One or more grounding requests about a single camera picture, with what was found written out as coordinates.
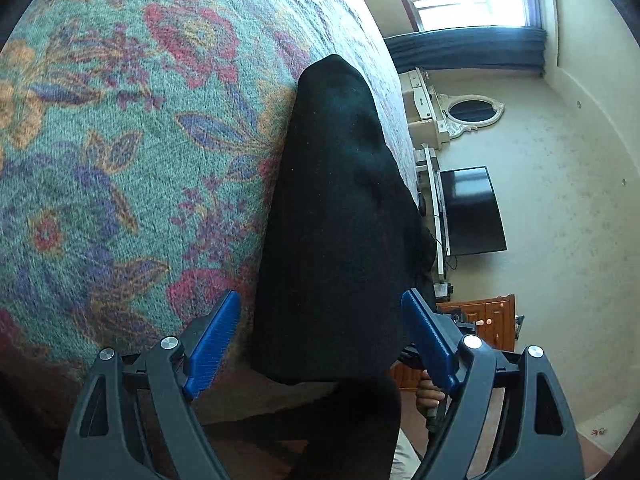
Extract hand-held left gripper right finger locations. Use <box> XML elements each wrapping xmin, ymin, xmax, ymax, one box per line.
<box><xmin>401</xmin><ymin>288</ymin><xmax>587</xmax><ymax>480</ymax></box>

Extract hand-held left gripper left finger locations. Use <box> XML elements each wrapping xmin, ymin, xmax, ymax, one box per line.
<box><xmin>57</xmin><ymin>289</ymin><xmax>242</xmax><ymax>480</ymax></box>

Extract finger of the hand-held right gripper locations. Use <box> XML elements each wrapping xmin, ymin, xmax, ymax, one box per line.
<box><xmin>397</xmin><ymin>342</ymin><xmax>427</xmax><ymax>370</ymax></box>

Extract black pants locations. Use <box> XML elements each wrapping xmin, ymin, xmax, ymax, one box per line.
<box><xmin>251</xmin><ymin>54</ymin><xmax>437</xmax><ymax>480</ymax></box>

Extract person's right hand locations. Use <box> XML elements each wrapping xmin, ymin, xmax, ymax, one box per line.
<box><xmin>416</xmin><ymin>377</ymin><xmax>447</xmax><ymax>415</ymax></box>

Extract wooden cabinet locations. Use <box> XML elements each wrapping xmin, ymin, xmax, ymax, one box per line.
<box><xmin>389</xmin><ymin>293</ymin><xmax>517</xmax><ymax>392</ymax></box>

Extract beige cloth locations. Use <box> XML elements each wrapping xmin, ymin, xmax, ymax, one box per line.
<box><xmin>390</xmin><ymin>432</ymin><xmax>427</xmax><ymax>480</ymax></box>

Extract black flat television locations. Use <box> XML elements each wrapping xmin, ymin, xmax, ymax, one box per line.
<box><xmin>438</xmin><ymin>165</ymin><xmax>509</xmax><ymax>257</ymax></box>

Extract white television stand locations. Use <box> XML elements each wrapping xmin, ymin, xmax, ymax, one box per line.
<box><xmin>414</xmin><ymin>144</ymin><xmax>453</xmax><ymax>283</ymax></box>

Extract oval vanity mirror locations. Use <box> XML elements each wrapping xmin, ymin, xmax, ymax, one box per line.
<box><xmin>446</xmin><ymin>95</ymin><xmax>504</xmax><ymax>129</ymax></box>

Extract cream vanity dresser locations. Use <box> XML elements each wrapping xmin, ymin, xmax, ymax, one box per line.
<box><xmin>399</xmin><ymin>66</ymin><xmax>505</xmax><ymax>152</ymax></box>

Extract floral bed blanket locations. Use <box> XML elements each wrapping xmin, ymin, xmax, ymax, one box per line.
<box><xmin>0</xmin><ymin>0</ymin><xmax>421</xmax><ymax>480</ymax></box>

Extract dark curtain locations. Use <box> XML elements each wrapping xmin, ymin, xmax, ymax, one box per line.
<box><xmin>386</xmin><ymin>26</ymin><xmax>549</xmax><ymax>79</ymax></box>

